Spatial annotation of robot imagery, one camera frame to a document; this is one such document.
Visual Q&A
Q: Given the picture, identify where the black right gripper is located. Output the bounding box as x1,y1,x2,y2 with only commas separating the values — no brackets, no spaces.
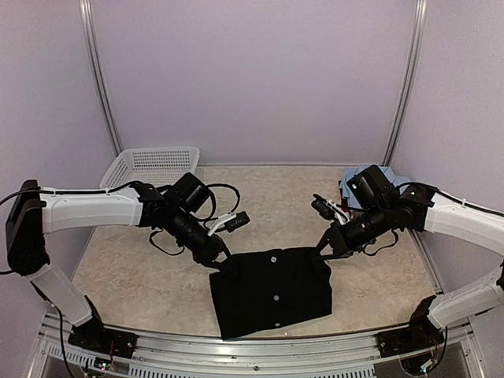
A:
311,202,392,261

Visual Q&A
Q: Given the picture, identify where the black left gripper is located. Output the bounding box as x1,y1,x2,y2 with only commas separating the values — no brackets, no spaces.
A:
167,207,239,272

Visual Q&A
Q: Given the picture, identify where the black long sleeve shirt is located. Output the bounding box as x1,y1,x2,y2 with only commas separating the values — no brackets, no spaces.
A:
209,247,332,339

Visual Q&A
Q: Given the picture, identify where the light blue shirt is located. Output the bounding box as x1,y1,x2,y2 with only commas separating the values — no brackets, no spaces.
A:
343,165,410,209

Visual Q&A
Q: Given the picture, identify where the white perforated plastic basket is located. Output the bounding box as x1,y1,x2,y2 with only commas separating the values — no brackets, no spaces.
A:
99,146,200,188

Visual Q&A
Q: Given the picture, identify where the red black plaid shirt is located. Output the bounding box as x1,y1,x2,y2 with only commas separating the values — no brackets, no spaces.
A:
339,180,350,213

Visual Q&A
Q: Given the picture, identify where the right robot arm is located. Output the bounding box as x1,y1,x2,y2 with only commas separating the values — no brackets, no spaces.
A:
312,165,503,350

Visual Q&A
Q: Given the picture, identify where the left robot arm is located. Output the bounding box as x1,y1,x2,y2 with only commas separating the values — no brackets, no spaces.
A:
6,173,250,350

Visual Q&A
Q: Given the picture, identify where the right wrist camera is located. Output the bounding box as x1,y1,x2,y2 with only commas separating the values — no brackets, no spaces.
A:
311,194,350,224

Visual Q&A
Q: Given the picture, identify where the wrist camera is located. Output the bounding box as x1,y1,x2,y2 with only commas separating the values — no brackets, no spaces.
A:
311,194,350,224
207,211,250,236

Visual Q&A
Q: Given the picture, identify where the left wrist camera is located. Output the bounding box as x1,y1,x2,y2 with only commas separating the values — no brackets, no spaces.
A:
207,211,250,236

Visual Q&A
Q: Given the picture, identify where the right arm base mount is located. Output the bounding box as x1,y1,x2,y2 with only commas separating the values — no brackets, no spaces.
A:
376,295,446,358

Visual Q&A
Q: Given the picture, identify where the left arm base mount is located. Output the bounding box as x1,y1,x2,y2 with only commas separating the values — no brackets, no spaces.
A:
68,302,139,359

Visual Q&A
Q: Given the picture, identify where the aluminium front rail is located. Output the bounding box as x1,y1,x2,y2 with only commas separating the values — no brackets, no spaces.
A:
35,310,485,378

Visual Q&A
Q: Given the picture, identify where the right aluminium corner post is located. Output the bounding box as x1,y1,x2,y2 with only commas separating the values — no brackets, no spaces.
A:
382,0,428,166

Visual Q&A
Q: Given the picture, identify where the aluminium corner post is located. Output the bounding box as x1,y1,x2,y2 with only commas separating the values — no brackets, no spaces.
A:
382,0,428,166
78,0,123,156

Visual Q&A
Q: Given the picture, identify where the left aluminium corner post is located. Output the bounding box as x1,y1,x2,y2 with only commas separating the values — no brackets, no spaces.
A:
78,0,123,156

